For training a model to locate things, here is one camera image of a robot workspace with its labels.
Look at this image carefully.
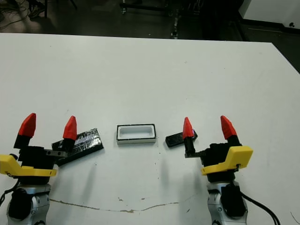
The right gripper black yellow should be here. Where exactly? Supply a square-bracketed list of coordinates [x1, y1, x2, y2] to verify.
[183, 115, 254, 183]

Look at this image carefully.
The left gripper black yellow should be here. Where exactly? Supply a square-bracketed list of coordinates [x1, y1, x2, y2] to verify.
[0, 113, 77, 185]

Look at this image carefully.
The black slim camera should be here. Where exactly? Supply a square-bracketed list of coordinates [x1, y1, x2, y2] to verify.
[165, 130, 198, 148]

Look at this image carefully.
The black glossy box lid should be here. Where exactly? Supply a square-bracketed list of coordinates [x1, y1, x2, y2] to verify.
[51, 127, 105, 167]

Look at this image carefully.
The white box base black rim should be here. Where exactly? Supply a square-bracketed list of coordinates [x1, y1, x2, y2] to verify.
[116, 123, 157, 146]

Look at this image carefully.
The grey sneaker shoe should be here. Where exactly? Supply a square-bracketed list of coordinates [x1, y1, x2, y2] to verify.
[28, 3, 46, 18]

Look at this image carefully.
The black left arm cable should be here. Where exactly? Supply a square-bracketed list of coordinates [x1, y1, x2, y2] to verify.
[0, 181, 21, 204]

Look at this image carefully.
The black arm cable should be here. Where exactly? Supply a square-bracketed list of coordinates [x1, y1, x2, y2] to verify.
[241, 192, 283, 225]
[0, 181, 21, 204]

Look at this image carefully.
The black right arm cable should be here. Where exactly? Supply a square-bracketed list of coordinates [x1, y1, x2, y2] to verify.
[241, 192, 283, 225]

